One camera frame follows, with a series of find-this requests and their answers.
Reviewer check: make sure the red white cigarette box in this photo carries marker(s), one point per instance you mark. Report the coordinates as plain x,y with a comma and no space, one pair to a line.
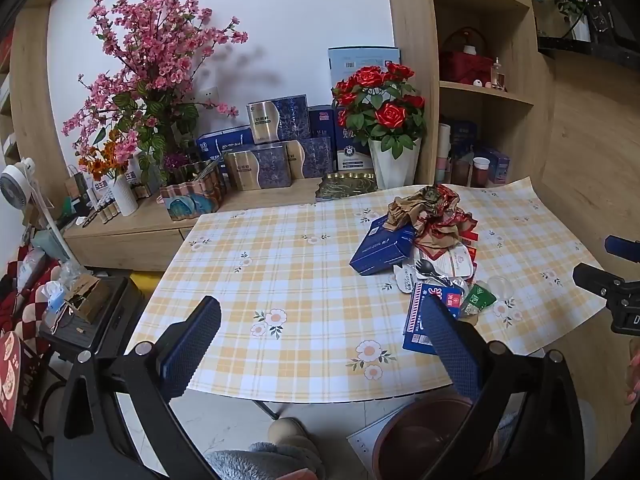
470,245

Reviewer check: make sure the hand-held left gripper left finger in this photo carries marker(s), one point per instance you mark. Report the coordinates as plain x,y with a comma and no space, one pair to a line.
192,345

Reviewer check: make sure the person's grey fleece trouser leg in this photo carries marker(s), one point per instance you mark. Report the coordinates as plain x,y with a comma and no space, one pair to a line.
240,465

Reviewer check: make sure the dark blue box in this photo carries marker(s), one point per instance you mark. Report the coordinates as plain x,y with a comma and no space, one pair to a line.
382,250
321,122

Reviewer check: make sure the person's beige slipper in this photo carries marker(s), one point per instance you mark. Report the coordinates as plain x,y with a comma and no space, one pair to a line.
295,442

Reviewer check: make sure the purple artificial flowers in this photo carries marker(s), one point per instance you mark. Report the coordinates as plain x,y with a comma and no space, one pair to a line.
175,162

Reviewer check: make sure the red gift basket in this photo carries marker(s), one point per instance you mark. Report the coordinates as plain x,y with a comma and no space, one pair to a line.
465,62

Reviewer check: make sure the stack of pastel paper cups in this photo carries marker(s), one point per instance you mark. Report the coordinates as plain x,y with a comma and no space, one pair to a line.
443,152

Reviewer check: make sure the orange artificial flowers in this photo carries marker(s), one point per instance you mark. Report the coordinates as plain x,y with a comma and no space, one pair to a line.
107,157

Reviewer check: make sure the light blue tall box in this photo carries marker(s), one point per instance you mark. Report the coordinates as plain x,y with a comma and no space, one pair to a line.
357,62

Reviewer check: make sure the pink blossom artificial tree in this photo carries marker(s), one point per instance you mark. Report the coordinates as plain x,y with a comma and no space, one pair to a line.
150,35

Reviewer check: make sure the open cardboard box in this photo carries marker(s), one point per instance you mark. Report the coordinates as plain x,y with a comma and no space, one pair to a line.
87,297

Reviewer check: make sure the brown paper bag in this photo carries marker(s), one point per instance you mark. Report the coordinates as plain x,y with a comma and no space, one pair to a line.
75,184

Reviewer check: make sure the dark printed picture box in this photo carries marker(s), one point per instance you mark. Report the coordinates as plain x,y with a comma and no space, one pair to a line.
464,137

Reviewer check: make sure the dark blue upright box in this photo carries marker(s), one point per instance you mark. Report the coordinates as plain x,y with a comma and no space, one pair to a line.
321,122

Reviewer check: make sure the variegated green leaf plant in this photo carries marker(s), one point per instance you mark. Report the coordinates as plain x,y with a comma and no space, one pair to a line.
147,117

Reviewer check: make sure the blue white emblem box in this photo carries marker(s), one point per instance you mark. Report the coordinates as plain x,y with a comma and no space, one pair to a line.
352,155

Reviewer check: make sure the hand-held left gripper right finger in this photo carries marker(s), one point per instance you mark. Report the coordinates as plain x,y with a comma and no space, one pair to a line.
450,350

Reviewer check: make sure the blue gold gift box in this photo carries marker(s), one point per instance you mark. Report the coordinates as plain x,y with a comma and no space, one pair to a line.
277,119
312,157
257,167

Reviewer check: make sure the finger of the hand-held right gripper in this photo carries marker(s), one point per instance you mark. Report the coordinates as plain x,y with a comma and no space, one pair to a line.
597,280
622,247

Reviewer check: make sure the black plastic spork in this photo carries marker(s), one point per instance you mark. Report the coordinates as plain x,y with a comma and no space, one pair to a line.
425,272

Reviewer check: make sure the red gold wrapper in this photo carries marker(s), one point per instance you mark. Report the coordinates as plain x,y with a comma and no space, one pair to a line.
435,215

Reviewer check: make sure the red rose artificial plant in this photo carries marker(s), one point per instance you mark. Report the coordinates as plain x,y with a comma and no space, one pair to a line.
382,105

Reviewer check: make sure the white desk fan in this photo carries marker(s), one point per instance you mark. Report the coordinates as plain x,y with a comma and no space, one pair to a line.
15,180

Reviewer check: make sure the white angular flower pot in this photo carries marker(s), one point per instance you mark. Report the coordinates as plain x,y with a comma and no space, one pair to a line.
395,167

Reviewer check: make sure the wooden shelf unit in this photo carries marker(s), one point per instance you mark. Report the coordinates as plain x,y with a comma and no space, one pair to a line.
415,60

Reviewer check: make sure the wooden low sideboard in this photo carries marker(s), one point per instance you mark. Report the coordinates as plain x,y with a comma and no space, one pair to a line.
140,235

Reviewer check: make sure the green sachet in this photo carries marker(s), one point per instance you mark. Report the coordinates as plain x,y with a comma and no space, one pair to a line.
479,300

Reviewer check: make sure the person's right hand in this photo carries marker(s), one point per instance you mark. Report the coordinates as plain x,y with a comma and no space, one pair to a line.
634,372

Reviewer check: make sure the clear perfume bottle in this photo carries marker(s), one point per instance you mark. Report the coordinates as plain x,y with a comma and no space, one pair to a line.
498,76

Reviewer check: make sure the gold metal tray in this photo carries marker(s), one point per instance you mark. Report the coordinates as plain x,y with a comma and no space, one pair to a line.
347,186

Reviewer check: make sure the white ribbed vase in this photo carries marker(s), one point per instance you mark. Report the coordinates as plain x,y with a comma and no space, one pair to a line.
123,195

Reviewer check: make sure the yellow plaid floral tablecloth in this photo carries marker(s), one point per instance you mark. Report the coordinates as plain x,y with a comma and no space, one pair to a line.
300,280

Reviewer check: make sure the white printed plastic tray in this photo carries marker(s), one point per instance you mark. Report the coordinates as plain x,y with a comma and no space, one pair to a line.
450,265

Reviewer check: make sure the blue red white carton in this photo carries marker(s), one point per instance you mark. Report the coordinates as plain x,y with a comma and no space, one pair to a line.
415,320

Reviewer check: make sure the brown tumbler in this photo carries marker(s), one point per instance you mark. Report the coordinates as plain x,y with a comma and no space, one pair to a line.
462,174

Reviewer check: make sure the red white checked cloth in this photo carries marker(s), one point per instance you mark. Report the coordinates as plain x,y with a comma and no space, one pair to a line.
20,305

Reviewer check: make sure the small blue printed box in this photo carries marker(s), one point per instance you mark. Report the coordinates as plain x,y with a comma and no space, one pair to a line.
499,166

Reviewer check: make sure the red cup with white rim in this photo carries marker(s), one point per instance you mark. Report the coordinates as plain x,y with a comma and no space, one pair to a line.
480,172

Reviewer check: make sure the brown plastic basin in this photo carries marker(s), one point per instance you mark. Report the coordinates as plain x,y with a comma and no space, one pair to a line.
415,435

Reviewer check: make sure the corrugated patterned planter box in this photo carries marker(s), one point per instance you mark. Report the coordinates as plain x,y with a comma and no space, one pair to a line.
192,197

